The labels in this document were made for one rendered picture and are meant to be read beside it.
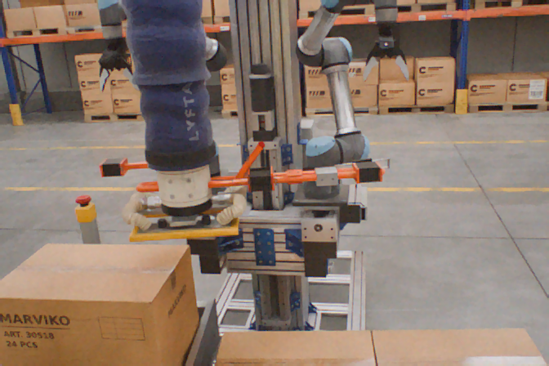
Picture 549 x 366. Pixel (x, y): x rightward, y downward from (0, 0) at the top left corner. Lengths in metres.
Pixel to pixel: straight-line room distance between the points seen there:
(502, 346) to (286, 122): 1.23
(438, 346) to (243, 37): 1.45
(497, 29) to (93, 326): 9.20
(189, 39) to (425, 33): 8.63
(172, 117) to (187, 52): 0.19
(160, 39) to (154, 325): 0.87
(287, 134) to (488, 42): 8.14
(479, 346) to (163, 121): 1.41
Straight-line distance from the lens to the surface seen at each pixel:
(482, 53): 10.15
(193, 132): 1.54
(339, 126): 2.13
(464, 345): 2.12
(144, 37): 1.51
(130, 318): 1.72
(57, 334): 1.88
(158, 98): 1.52
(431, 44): 9.99
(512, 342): 2.18
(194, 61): 1.52
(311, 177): 1.64
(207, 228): 1.59
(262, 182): 1.63
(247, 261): 2.26
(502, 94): 9.00
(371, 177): 1.67
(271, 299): 2.51
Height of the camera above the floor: 1.78
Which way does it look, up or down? 19 degrees down
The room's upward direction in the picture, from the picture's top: 4 degrees counter-clockwise
